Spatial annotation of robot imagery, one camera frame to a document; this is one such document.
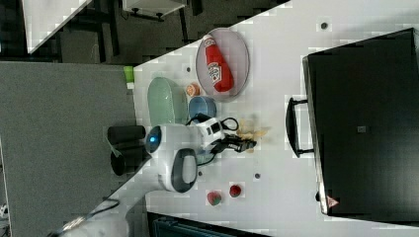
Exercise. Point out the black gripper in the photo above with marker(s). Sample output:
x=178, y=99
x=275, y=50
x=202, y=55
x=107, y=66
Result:
x=231, y=143

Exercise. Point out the peeled toy banana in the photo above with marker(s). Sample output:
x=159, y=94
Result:
x=248, y=131

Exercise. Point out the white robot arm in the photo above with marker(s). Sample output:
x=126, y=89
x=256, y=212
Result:
x=172, y=167

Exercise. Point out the red tomato toy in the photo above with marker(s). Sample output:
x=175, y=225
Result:
x=235, y=191

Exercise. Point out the red strawberry toy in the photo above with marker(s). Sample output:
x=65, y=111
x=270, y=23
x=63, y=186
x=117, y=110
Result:
x=214, y=198

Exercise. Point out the blue cup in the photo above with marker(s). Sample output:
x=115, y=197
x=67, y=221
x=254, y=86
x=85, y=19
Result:
x=202, y=105

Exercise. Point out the red ketchup bottle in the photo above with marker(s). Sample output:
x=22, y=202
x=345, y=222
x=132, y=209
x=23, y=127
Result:
x=218, y=69

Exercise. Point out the orange slice toy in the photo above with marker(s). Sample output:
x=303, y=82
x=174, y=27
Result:
x=193, y=90

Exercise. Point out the green perforated colander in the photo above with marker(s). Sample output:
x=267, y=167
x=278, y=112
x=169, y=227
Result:
x=167, y=102

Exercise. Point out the grey round plate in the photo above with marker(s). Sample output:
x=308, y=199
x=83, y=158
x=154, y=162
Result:
x=235, y=52

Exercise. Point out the black cylinder speaker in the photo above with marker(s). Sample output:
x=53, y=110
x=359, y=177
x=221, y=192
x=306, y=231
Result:
x=126, y=133

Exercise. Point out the black toaster oven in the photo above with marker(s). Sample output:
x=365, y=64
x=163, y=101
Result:
x=362, y=99

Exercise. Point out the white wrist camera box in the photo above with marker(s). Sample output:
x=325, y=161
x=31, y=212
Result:
x=211, y=131

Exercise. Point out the black oven door handle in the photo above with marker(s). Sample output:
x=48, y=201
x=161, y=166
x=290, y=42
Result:
x=291, y=127

